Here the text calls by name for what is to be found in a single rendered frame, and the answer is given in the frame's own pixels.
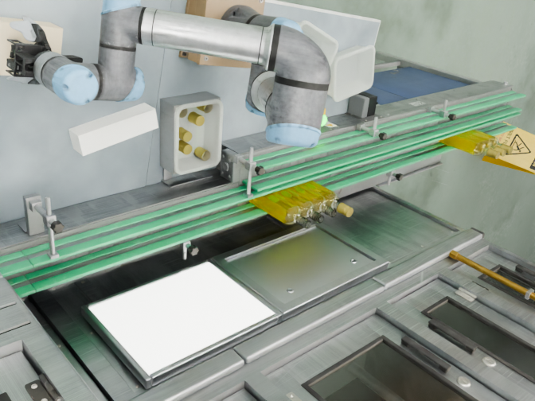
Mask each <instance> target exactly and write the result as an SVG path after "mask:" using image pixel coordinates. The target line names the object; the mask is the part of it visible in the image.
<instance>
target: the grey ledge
mask: <svg viewBox="0 0 535 401"><path fill-rule="evenodd" d="M441 156H442V154H441V155H438V156H435V157H433V158H429V159H426V160H423V161H421V162H417V163H414V164H411V165H408V166H405V167H403V168H400V169H396V170H395V173H398V174H399V173H401V174H403V178H406V177H409V176H412V175H414V174H417V173H420V172H423V171H425V170H428V169H431V168H434V167H436V166H438V165H442V164H443V163H442V162H440V159H441ZM388 178H389V177H388V176H386V173H384V174H382V175H379V176H376V177H373V178H370V179H368V180H365V181H361V182H358V183H356V184H353V185H349V186H346V187H344V188H342V189H338V190H335V191H333V192H335V193H336V194H337V195H338V199H339V198H342V197H345V196H348V195H350V194H353V193H356V192H359V191H362V190H364V189H367V188H370V187H373V186H375V185H376V186H378V187H381V186H383V185H387V182H388ZM403 178H402V179H403ZM394 181H397V179H396V178H395V177H391V181H390V183H392V182H394Z"/></svg>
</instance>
